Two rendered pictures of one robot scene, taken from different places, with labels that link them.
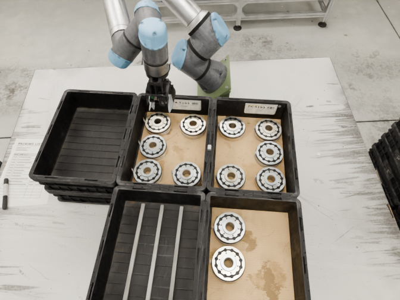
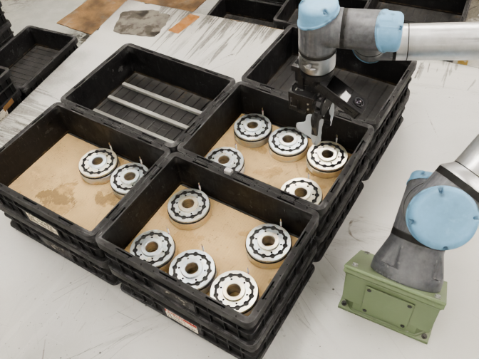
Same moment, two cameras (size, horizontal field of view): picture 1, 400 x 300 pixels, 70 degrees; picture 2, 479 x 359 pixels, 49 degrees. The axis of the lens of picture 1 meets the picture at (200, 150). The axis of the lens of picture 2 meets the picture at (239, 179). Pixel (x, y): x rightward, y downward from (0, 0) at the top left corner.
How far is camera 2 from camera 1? 1.19 m
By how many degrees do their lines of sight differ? 61
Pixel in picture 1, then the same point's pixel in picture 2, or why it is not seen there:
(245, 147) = (227, 253)
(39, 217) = not seen: hidden behind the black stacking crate
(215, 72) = (395, 253)
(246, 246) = (104, 193)
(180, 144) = (281, 177)
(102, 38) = not seen: outside the picture
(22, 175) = not seen: hidden behind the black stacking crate
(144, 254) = (164, 110)
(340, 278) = (9, 313)
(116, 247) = (187, 93)
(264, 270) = (68, 198)
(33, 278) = (219, 61)
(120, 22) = (413, 28)
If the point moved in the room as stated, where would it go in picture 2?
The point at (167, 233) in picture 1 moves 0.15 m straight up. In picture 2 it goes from (171, 132) to (162, 91)
